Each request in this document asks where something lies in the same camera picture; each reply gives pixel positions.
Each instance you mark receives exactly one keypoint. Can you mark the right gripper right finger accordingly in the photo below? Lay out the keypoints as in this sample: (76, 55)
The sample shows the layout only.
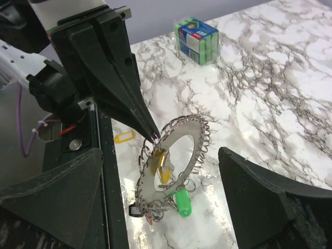
(269, 210)

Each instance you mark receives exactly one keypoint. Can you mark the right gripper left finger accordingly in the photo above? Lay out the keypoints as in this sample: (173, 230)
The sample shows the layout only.
(59, 201)

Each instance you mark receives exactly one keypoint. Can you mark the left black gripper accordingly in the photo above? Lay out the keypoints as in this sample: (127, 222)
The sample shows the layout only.
(94, 49)

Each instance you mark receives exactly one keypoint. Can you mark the black key tag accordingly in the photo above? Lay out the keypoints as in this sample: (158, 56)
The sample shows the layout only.
(134, 211)

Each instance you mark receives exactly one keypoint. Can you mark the yellow key tag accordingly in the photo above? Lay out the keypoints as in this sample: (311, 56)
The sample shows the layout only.
(124, 137)

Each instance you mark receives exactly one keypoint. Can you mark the green key tag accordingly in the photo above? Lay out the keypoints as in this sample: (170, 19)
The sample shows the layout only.
(183, 203)

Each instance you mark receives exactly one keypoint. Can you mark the metal keyring holder with rings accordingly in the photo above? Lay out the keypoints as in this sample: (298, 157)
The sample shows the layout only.
(160, 178)

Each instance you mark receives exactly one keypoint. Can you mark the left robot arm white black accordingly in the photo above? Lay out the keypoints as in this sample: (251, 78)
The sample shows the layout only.
(28, 55)

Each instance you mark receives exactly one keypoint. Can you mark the green sponge pack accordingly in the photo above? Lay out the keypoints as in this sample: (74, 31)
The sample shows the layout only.
(197, 40)

